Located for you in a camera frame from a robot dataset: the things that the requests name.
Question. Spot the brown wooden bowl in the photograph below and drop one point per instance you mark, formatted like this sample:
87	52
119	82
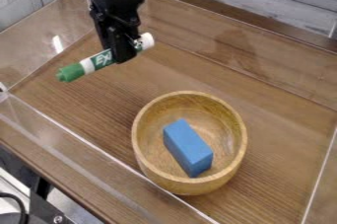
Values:
221	128

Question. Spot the green Expo marker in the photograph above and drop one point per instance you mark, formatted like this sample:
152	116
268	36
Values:
100	60

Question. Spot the clear acrylic tray walls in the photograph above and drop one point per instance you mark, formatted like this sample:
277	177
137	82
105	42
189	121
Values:
69	129

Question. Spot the blue rectangular block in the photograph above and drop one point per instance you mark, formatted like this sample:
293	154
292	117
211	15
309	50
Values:
188	148

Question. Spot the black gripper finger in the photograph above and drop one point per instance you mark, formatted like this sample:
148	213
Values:
121	38
101	27

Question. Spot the black metal table bracket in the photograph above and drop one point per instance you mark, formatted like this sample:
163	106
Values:
43	212

